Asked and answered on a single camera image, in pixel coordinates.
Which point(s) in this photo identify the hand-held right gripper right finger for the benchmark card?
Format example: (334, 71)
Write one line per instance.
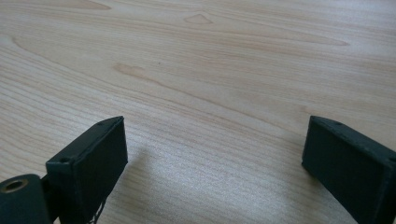
(348, 161)

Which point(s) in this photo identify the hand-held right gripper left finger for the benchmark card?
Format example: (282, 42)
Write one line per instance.
(93, 165)

